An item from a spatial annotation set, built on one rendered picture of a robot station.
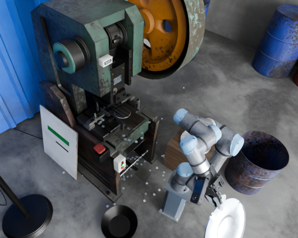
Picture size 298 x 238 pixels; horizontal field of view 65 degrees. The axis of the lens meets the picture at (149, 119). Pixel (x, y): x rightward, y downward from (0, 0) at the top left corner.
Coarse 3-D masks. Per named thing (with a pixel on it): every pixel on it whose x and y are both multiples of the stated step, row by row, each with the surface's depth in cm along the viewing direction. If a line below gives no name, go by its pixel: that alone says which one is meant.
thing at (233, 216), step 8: (232, 200) 109; (216, 208) 101; (224, 208) 106; (232, 208) 109; (240, 208) 113; (216, 216) 103; (224, 216) 106; (232, 216) 110; (240, 216) 113; (208, 224) 100; (216, 224) 103; (224, 224) 106; (232, 224) 109; (240, 224) 114; (208, 232) 100; (216, 232) 104; (224, 232) 106; (232, 232) 109; (240, 232) 114
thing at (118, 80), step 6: (114, 60) 153; (120, 60) 156; (114, 66) 151; (120, 66) 153; (114, 72) 152; (120, 72) 157; (114, 78) 155; (120, 78) 160; (114, 84) 158; (120, 84) 164; (114, 90) 160; (120, 90) 165; (102, 96) 169; (108, 96) 163; (114, 96) 163; (120, 96) 166; (108, 102) 168; (114, 102) 167
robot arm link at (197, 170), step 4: (204, 164) 96; (208, 164) 97; (192, 168) 98; (196, 168) 96; (200, 168) 96; (204, 168) 96; (208, 168) 97; (196, 172) 97; (200, 172) 96; (204, 172) 97
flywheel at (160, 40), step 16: (128, 0) 163; (144, 0) 155; (160, 0) 146; (176, 0) 135; (144, 16) 156; (160, 16) 152; (176, 16) 145; (144, 32) 164; (160, 32) 159; (176, 32) 151; (144, 48) 179; (160, 48) 167; (176, 48) 154; (144, 64) 182; (160, 64) 171
